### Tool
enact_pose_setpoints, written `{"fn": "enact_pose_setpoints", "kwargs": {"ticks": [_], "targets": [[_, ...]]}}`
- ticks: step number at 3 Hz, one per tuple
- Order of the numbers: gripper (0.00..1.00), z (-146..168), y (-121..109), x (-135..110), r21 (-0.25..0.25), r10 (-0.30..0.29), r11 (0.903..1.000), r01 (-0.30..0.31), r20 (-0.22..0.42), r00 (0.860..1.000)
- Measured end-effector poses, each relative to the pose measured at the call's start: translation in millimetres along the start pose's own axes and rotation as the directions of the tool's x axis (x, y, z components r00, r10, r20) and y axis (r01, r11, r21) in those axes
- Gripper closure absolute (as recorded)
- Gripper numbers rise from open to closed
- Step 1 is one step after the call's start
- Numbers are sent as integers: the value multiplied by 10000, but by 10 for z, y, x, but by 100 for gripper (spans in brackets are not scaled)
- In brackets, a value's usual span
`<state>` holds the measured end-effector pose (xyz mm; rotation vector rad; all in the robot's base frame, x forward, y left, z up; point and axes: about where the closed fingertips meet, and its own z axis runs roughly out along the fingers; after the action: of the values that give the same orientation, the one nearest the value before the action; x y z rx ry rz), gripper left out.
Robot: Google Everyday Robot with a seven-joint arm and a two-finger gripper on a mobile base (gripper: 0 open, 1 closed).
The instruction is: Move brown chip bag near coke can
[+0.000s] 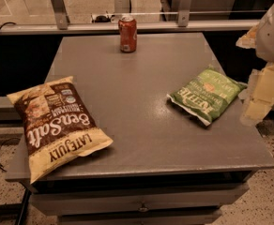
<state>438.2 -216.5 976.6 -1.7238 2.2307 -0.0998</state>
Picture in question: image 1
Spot brown Late July chip bag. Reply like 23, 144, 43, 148
8, 76, 113, 183

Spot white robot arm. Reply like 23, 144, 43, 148
236, 4, 274, 126

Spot green Kettle chip bag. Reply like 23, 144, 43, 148
167, 67, 247, 127

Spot red coke can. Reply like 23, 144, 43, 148
118, 15, 137, 53

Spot grey drawer cabinet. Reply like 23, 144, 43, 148
7, 33, 274, 225

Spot metal drawer knob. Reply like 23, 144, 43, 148
138, 203, 149, 213

